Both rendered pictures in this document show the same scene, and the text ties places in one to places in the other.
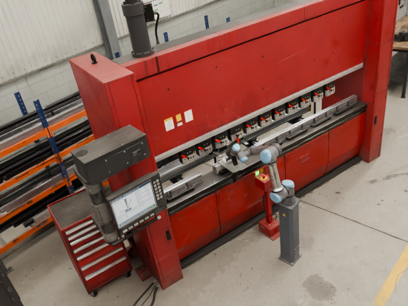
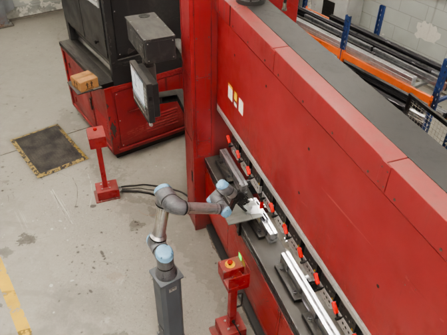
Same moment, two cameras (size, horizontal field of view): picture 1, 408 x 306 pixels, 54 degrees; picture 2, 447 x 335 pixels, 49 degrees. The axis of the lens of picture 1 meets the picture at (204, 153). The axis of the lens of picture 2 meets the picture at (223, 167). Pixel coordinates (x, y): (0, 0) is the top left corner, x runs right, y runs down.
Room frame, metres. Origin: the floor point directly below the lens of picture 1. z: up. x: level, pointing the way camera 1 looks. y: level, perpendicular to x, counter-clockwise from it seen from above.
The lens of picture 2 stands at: (3.66, -2.80, 3.44)
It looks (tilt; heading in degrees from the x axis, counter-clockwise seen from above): 39 degrees down; 99
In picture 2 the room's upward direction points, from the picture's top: 1 degrees clockwise
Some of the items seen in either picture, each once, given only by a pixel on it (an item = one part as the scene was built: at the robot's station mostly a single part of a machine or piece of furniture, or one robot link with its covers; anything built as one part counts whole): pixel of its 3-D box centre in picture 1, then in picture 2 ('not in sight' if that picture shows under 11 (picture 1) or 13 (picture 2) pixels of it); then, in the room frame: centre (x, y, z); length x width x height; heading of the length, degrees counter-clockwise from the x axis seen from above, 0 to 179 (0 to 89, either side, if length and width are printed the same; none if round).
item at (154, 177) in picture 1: (136, 201); (146, 90); (2.49, 0.58, 1.42); 0.45 x 0.12 x 0.36; 124
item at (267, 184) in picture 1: (266, 178); (233, 271); (3.42, -0.62, 0.75); 0.20 x 0.16 x 0.18; 121
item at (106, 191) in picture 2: not in sight; (101, 163); (1.89, 0.77, 0.41); 0.25 x 0.20 x 0.83; 29
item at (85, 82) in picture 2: not in sight; (83, 80); (1.60, 1.29, 1.04); 0.30 x 0.26 x 0.12; 133
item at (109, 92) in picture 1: (131, 178); (235, 116); (3.22, 0.74, 1.15); 0.85 x 0.25 x 2.30; 29
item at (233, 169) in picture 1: (232, 164); (241, 212); (3.42, -0.27, 1.00); 0.26 x 0.18 x 0.01; 29
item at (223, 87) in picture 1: (266, 73); (316, 186); (3.86, -0.77, 1.74); 3.00 x 0.08 x 0.80; 119
